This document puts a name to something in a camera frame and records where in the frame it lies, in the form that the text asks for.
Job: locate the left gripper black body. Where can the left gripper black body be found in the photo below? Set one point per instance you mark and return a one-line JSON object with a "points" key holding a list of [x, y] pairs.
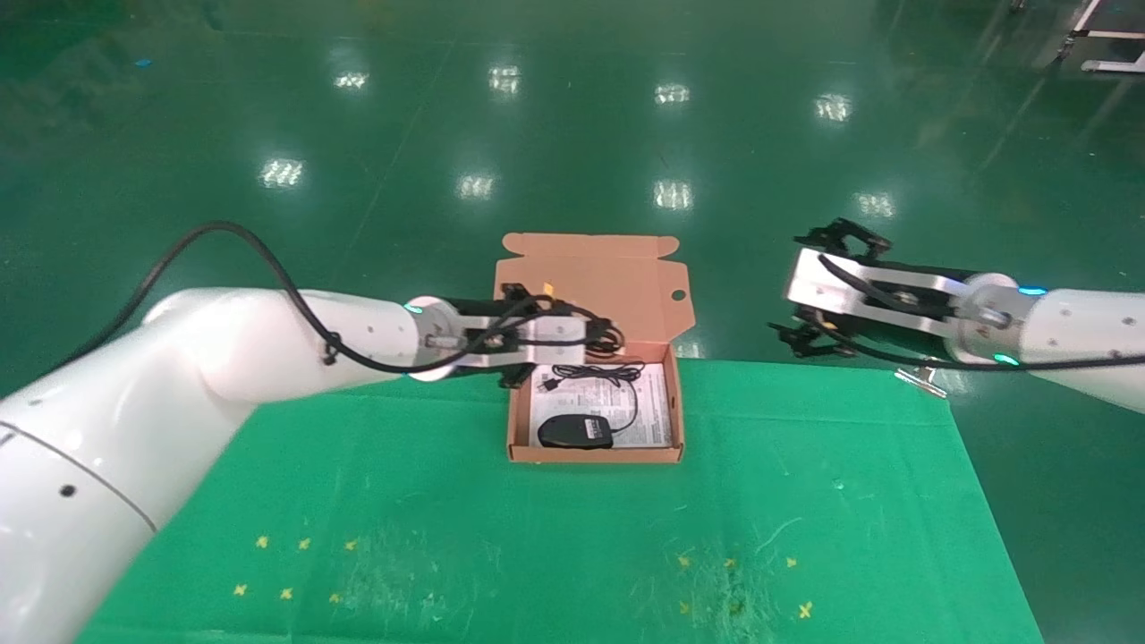
{"points": [[479, 309]]}

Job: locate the silver metal clip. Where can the silver metal clip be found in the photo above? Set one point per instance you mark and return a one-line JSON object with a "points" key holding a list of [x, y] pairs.
{"points": [[921, 380]]}

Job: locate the left wrist silver camera mount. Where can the left wrist silver camera mount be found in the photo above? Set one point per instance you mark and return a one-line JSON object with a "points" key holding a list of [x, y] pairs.
{"points": [[559, 331]]}

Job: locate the white printed instruction sheet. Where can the white printed instruction sheet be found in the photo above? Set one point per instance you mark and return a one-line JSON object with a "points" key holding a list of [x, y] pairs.
{"points": [[653, 411]]}

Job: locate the white metal frame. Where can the white metal frame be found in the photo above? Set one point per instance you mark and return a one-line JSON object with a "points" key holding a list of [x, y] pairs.
{"points": [[1109, 36]]}

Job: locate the green table cloth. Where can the green table cloth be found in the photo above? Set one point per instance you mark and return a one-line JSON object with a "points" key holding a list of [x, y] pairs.
{"points": [[555, 537]]}

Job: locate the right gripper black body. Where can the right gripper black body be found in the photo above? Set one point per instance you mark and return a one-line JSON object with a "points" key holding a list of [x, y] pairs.
{"points": [[912, 270]]}

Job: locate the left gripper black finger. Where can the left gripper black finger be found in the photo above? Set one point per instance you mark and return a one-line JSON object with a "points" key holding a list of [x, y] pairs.
{"points": [[519, 374], [515, 293]]}

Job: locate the brown cardboard mailer box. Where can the brown cardboard mailer box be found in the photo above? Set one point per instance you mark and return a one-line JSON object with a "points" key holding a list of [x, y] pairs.
{"points": [[595, 277]]}

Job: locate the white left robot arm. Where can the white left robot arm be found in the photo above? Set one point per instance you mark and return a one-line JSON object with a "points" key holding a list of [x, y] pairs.
{"points": [[179, 402]]}

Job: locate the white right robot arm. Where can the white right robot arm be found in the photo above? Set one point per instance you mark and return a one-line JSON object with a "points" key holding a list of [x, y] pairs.
{"points": [[1073, 335]]}

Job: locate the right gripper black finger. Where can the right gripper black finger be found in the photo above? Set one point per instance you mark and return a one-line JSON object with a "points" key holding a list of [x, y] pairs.
{"points": [[809, 342], [845, 237]]}

